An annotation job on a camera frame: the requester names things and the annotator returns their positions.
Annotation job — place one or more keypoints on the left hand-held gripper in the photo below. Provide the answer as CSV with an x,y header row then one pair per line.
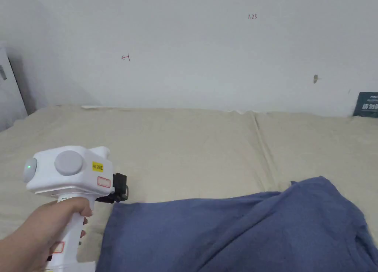
x,y
73,177

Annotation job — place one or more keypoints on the dark blue garment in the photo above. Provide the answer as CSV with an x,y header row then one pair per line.
x,y
236,233

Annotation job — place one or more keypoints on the person's left forearm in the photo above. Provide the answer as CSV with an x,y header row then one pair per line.
x,y
14,254

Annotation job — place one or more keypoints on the person's left hand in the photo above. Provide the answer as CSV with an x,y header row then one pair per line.
x,y
50,227

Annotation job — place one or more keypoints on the bed with beige sheet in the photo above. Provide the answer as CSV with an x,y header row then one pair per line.
x,y
189,153

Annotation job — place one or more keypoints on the grey standing cabinet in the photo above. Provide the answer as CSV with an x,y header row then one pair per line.
x,y
9,91

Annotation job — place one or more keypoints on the dark printed card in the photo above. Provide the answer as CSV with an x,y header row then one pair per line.
x,y
366,105

